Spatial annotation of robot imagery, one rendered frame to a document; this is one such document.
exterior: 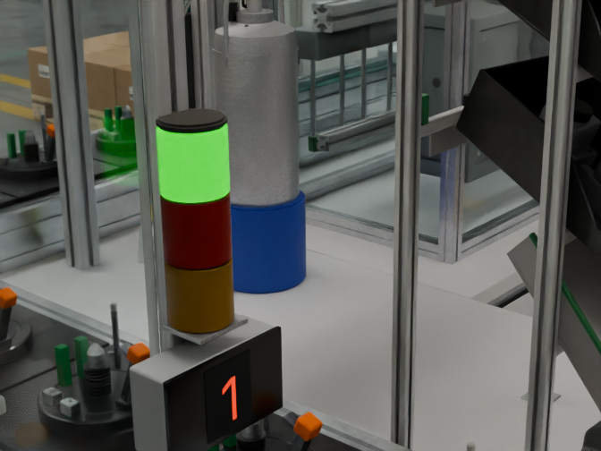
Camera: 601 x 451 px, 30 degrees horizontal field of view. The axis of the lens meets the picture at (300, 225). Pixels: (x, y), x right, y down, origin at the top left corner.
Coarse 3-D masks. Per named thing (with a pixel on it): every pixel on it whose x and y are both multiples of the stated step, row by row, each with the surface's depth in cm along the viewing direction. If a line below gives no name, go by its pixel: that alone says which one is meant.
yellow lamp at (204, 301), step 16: (176, 272) 80; (192, 272) 80; (208, 272) 80; (224, 272) 81; (176, 288) 81; (192, 288) 80; (208, 288) 80; (224, 288) 81; (176, 304) 81; (192, 304) 81; (208, 304) 81; (224, 304) 82; (176, 320) 82; (192, 320) 81; (208, 320) 81; (224, 320) 82
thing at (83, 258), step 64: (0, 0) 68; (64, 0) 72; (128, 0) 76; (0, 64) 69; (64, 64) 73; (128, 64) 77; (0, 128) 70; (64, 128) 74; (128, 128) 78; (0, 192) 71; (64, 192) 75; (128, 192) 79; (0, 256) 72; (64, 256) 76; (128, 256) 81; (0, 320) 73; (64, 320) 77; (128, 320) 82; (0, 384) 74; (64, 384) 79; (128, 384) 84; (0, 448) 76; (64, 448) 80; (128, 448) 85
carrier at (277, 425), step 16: (272, 416) 128; (240, 432) 114; (256, 432) 113; (272, 432) 121; (288, 432) 124; (224, 448) 118; (240, 448) 113; (256, 448) 113; (272, 448) 118; (288, 448) 118; (320, 448) 121; (336, 448) 121; (352, 448) 121
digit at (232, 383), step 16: (224, 368) 83; (240, 368) 84; (208, 384) 82; (224, 384) 83; (240, 384) 85; (208, 400) 82; (224, 400) 84; (240, 400) 85; (208, 416) 83; (224, 416) 84; (240, 416) 85; (208, 432) 83; (224, 432) 84
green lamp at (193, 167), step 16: (224, 128) 78; (160, 144) 78; (176, 144) 77; (192, 144) 76; (208, 144) 77; (224, 144) 78; (160, 160) 78; (176, 160) 77; (192, 160) 77; (208, 160) 77; (224, 160) 78; (160, 176) 79; (176, 176) 77; (192, 176) 77; (208, 176) 78; (224, 176) 79; (160, 192) 79; (176, 192) 78; (192, 192) 78; (208, 192) 78; (224, 192) 79
